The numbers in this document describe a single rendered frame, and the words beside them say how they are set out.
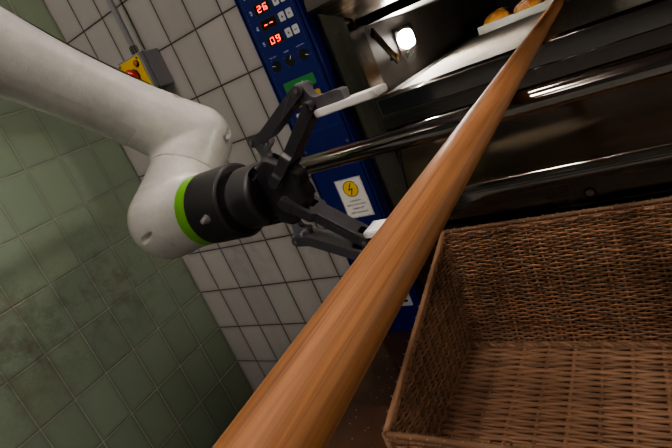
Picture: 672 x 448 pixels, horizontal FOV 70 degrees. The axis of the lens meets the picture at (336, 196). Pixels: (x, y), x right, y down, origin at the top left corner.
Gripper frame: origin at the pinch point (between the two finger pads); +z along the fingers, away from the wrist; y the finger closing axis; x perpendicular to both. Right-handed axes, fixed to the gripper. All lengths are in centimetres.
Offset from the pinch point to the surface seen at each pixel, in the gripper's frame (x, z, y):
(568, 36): -56, 13, 0
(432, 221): 18.7, 9.6, -0.9
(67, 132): -44, -117, -22
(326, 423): 32.1, 9.7, -0.3
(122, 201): -49, -117, 3
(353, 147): -19.5, -15.0, 1.6
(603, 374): -38, 6, 59
